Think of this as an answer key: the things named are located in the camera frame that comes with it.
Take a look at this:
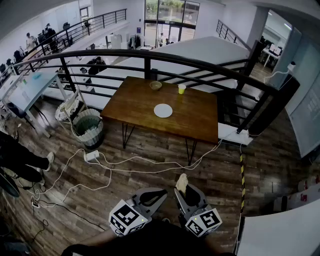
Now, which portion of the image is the white base board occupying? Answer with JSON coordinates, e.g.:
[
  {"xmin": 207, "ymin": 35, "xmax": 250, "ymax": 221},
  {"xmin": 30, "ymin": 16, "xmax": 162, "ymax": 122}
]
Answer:
[{"xmin": 217, "ymin": 122, "xmax": 255, "ymax": 147}]

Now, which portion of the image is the white ribbed trash bin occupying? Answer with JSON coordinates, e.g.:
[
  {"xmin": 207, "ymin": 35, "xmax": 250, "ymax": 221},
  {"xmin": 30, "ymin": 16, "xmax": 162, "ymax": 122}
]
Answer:
[{"xmin": 71, "ymin": 109, "xmax": 105, "ymax": 150}]

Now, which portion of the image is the yellow black striped tape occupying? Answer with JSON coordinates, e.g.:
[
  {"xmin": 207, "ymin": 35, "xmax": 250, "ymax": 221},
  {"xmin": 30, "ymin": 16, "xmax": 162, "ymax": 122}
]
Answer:
[{"xmin": 239, "ymin": 153, "xmax": 247, "ymax": 215}]

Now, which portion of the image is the black hairpin table leg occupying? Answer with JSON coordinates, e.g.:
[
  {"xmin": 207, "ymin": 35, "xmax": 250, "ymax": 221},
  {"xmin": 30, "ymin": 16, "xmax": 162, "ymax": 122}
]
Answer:
[
  {"xmin": 184, "ymin": 138, "xmax": 198, "ymax": 166},
  {"xmin": 121, "ymin": 122, "xmax": 136, "ymax": 150}
]

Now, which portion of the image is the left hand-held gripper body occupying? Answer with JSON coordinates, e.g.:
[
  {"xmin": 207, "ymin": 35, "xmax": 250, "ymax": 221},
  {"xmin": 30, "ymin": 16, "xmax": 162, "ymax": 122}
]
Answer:
[{"xmin": 108, "ymin": 187, "xmax": 163, "ymax": 237}]

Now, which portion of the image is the black stair railing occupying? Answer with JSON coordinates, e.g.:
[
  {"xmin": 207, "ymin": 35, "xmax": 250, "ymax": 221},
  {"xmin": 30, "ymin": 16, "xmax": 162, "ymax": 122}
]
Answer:
[{"xmin": 216, "ymin": 19, "xmax": 252, "ymax": 51}]

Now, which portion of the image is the small grey bin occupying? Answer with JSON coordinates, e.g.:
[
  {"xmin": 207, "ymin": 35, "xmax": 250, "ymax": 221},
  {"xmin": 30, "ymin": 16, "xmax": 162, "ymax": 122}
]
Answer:
[{"xmin": 273, "ymin": 196, "xmax": 289, "ymax": 213}]

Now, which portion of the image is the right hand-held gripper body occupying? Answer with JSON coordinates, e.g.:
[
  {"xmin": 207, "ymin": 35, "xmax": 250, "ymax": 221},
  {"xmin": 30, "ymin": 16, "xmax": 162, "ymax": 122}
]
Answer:
[{"xmin": 177, "ymin": 184, "xmax": 223, "ymax": 238}]

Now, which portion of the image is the frosted glass partition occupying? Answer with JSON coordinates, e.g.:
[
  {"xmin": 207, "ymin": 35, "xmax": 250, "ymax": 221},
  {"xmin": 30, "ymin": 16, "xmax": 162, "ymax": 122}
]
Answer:
[{"xmin": 284, "ymin": 27, "xmax": 320, "ymax": 159}]

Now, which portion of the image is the white power strip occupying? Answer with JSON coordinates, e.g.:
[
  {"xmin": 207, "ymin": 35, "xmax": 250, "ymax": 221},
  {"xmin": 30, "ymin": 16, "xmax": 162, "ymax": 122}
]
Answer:
[{"xmin": 83, "ymin": 150, "xmax": 101, "ymax": 163}]

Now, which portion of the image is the light blue table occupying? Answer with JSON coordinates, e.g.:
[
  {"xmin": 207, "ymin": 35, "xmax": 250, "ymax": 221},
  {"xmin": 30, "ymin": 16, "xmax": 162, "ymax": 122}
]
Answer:
[{"xmin": 0, "ymin": 71, "xmax": 68, "ymax": 139}]

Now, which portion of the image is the clothes rack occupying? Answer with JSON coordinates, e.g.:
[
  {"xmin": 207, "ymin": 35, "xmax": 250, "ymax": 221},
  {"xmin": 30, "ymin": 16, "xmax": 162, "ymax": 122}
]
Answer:
[{"xmin": 128, "ymin": 34, "xmax": 145, "ymax": 50}]

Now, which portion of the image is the person's black clothing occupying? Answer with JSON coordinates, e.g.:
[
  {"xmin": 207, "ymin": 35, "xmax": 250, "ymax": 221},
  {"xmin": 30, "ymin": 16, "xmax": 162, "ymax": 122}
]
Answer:
[{"xmin": 61, "ymin": 218, "xmax": 237, "ymax": 256}]

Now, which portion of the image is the person's left forearm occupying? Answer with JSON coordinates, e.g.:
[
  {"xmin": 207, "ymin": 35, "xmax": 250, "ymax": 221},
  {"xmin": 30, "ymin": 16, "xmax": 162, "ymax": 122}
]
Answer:
[{"xmin": 82, "ymin": 228, "xmax": 118, "ymax": 247}]

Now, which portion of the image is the black gallery railing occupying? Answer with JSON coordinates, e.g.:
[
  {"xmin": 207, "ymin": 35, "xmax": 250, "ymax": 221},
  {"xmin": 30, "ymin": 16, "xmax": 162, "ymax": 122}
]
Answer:
[{"xmin": 0, "ymin": 8, "xmax": 128, "ymax": 76}]

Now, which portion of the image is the looped white cable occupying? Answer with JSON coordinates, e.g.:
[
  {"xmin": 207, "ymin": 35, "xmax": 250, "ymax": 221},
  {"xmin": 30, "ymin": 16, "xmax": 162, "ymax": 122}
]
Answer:
[{"xmin": 31, "ymin": 148, "xmax": 113, "ymax": 209}]

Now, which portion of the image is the white chair with patterned cushion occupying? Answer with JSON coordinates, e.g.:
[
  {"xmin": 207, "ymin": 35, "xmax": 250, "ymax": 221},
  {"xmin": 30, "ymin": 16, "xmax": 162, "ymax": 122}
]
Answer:
[{"xmin": 54, "ymin": 86, "xmax": 89, "ymax": 131}]

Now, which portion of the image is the black curved metal railing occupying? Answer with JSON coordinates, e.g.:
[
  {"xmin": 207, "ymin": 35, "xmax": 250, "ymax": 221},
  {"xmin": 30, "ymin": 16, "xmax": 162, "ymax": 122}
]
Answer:
[{"xmin": 0, "ymin": 48, "xmax": 301, "ymax": 137}]

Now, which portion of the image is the white round plate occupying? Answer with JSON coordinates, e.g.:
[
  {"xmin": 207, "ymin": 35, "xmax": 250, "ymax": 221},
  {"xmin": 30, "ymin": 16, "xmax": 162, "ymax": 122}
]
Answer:
[{"xmin": 153, "ymin": 103, "xmax": 174, "ymax": 118}]

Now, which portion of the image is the white cabinet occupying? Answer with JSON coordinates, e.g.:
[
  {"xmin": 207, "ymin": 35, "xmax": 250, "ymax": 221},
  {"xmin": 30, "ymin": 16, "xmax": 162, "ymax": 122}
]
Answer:
[{"xmin": 110, "ymin": 33, "xmax": 124, "ymax": 50}]

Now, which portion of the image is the long white cable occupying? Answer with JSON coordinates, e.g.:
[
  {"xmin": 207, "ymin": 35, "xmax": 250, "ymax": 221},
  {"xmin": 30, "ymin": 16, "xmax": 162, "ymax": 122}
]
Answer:
[{"xmin": 84, "ymin": 139, "xmax": 223, "ymax": 175}]

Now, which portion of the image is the white desk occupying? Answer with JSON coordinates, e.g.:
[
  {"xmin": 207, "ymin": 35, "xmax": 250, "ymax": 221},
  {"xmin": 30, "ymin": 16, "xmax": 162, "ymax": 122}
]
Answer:
[{"xmin": 236, "ymin": 204, "xmax": 320, "ymax": 256}]

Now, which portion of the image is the white box with red label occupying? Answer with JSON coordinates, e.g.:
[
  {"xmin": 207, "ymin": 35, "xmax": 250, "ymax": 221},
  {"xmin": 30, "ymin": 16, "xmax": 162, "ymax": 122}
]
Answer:
[
  {"xmin": 297, "ymin": 174, "xmax": 320, "ymax": 191},
  {"xmin": 289, "ymin": 185, "xmax": 320, "ymax": 209}
]

